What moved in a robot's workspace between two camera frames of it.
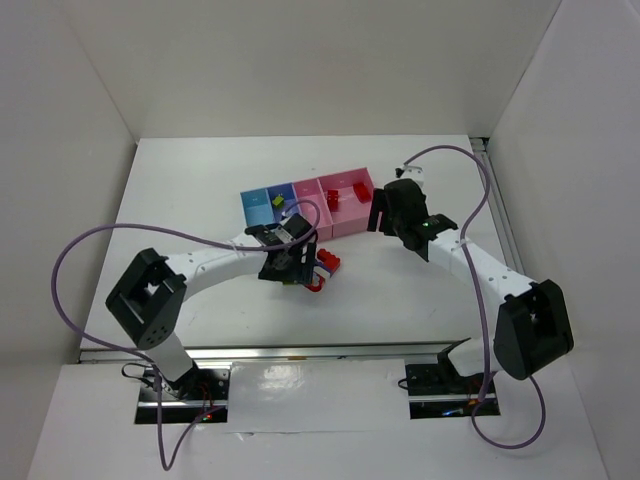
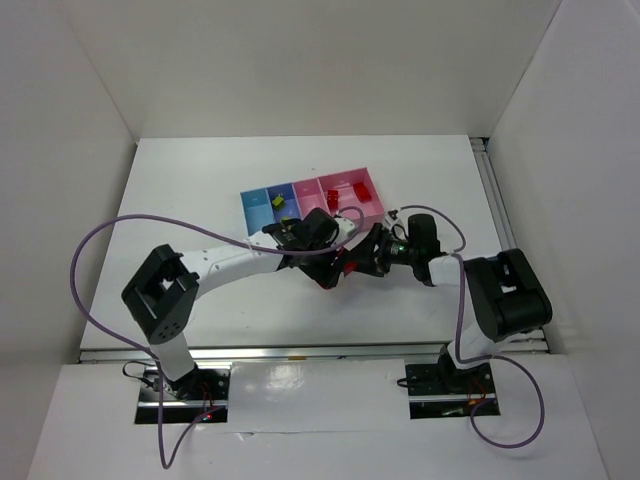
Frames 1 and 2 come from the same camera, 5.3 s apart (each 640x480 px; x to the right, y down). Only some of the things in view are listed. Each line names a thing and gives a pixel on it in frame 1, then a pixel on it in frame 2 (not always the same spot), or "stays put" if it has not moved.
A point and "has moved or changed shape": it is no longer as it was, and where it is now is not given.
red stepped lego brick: x=331 y=261 has moved or changed shape
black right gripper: x=383 y=205 to x=377 y=248
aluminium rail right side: x=482 y=148 stays put
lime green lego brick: x=278 y=201 stays put
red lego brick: x=362 y=192 stays put
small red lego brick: x=332 y=199 stays put
